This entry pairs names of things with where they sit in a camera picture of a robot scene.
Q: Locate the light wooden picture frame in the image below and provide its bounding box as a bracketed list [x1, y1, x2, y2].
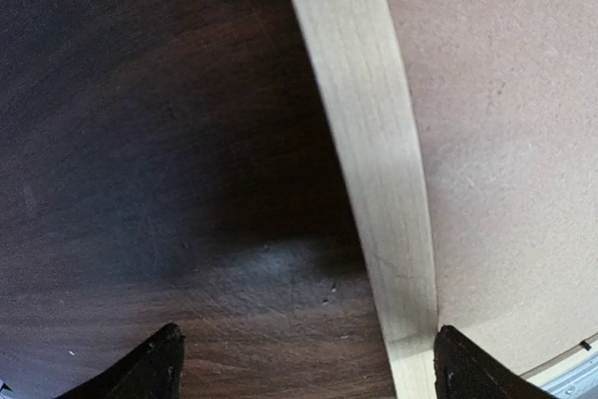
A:
[292, 0, 597, 398]

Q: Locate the brown backing board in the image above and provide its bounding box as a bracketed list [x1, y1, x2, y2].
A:
[388, 0, 597, 373]

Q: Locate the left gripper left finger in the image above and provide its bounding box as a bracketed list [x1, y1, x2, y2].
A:
[62, 323, 185, 399]

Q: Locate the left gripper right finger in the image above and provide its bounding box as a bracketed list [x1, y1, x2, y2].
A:
[434, 325, 553, 399]

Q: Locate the aluminium front rail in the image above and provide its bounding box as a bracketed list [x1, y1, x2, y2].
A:
[542, 355, 598, 399]

